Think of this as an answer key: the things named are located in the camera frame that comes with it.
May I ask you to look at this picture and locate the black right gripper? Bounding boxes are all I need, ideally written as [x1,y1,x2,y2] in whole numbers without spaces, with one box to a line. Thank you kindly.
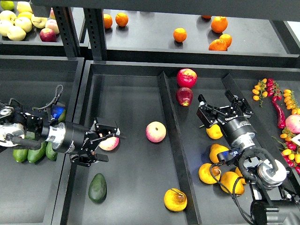
[196,90,256,147]

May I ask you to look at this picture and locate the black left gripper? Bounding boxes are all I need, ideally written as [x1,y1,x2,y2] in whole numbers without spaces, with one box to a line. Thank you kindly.
[63,117,126,167]

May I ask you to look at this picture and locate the dark green avocado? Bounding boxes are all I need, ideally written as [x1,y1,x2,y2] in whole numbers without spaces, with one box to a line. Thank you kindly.
[88,173,107,203]

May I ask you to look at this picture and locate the yellow pear with stem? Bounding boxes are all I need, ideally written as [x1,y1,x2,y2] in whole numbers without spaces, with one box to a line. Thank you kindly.
[164,188,188,212]

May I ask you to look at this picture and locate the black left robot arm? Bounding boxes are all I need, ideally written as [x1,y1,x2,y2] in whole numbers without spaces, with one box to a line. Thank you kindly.
[0,84,122,167]

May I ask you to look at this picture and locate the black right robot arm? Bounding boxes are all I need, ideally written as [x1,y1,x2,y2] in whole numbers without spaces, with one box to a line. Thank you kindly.
[197,90,300,225]

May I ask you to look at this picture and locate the yellow pear top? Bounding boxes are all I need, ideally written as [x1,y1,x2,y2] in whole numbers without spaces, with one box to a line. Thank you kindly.
[206,124,223,140]

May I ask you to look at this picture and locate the yellow pear middle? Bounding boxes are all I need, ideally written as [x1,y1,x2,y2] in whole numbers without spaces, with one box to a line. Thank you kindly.
[209,143,229,164]

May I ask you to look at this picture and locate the green avocado top right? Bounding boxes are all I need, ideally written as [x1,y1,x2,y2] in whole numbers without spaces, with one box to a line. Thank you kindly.
[58,109,67,122]

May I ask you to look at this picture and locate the green avocado middle right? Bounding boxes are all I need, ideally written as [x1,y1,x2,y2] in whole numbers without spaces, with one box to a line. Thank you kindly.
[45,142,58,161]

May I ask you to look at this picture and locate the yellow pear lower right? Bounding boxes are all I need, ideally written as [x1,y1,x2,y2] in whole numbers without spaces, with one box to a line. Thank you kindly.
[235,167,247,185]

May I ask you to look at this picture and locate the green avocado lower middle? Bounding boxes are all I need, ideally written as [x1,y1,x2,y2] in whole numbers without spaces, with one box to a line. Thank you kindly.
[27,142,47,163]

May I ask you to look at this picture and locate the yellow pear lower left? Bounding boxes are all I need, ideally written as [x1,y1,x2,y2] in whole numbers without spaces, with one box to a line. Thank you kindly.
[198,163,221,184]

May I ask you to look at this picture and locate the dark avocado middle left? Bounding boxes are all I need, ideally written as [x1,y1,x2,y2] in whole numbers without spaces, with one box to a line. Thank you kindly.
[25,131,35,140]

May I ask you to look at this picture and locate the yellow pear lower centre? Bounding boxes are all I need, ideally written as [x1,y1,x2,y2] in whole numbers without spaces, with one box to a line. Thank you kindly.
[220,171,245,195]

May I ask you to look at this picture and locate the bright green avocado bottom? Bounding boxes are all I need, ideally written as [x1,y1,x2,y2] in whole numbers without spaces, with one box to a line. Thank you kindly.
[13,149,29,163]

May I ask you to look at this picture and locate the pink apple left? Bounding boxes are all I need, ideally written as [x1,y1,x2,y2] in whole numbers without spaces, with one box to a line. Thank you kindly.
[98,136,120,151]

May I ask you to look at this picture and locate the pink apple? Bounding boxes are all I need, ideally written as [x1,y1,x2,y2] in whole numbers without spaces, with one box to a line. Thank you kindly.
[98,136,120,151]
[146,121,166,143]

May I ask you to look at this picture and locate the orange cherry tomato bunch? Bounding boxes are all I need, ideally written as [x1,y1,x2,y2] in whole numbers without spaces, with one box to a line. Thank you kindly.
[252,78,268,107]

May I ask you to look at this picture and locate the dark red apple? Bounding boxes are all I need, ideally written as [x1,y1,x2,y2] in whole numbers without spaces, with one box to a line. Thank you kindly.
[175,87,193,106]

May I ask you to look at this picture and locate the bright red apple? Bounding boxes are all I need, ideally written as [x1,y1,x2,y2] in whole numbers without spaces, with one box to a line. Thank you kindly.
[177,68,197,88]

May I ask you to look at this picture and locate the red cherry tomato bunch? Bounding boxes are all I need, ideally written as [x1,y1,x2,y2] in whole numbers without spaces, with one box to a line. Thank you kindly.
[266,78,282,102]

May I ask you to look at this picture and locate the red chili pepper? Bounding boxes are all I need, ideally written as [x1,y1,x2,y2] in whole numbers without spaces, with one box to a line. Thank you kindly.
[272,96,286,129]

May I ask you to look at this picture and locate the pink apple centre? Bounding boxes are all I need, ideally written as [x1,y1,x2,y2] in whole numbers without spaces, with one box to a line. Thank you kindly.
[146,121,166,143]

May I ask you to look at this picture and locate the orange front right shelf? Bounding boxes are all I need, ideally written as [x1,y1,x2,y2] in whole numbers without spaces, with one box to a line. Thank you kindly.
[209,39,227,51]

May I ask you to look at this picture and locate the orange shelf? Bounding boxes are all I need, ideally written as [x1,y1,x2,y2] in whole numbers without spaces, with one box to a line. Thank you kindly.
[209,39,227,51]
[219,34,233,48]
[173,28,187,43]

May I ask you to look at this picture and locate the orange tomato bunch right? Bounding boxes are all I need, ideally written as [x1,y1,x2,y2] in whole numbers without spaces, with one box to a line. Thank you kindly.
[283,89,300,115]

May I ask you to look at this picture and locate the pink apple right edge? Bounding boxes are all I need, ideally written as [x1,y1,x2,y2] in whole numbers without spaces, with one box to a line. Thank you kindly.
[285,114,300,134]

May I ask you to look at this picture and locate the black centre tray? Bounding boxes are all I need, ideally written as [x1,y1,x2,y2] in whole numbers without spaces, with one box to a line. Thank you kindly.
[51,60,300,225]

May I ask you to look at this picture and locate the black tray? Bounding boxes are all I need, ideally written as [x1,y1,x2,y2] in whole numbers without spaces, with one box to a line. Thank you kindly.
[0,55,84,225]
[51,60,300,225]

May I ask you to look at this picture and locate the white label card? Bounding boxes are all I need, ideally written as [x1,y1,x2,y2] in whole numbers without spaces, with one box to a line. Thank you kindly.
[291,134,300,146]

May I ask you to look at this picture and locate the mixed cherry tomatoes lower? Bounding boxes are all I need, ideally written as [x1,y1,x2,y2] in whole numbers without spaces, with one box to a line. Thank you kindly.
[272,127,300,174]

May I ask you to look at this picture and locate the black left tray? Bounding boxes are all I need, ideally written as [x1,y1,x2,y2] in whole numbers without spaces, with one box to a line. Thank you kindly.
[0,55,84,225]

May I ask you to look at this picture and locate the large orange upper right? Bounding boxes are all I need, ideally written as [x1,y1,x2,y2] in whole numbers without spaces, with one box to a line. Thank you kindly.
[211,16,228,33]

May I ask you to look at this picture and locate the orange centre shelf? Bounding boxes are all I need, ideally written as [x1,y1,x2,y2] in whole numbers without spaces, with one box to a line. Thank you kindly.
[173,28,187,43]

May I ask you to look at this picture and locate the black upper shelf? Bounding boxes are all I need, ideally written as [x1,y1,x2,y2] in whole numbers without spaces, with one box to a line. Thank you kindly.
[105,11,300,68]

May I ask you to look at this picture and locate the red apple on shelf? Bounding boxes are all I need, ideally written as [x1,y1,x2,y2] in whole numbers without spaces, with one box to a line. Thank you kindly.
[39,28,57,42]

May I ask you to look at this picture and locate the orange upper left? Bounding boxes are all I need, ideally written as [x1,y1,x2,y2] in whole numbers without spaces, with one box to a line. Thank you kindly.
[115,12,129,27]

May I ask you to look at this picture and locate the orange behind post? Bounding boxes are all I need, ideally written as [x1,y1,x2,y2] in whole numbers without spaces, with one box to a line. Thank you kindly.
[103,14,113,29]

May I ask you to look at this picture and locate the black shelf post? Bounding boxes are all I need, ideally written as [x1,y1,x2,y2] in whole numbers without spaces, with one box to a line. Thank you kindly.
[83,8,108,61]

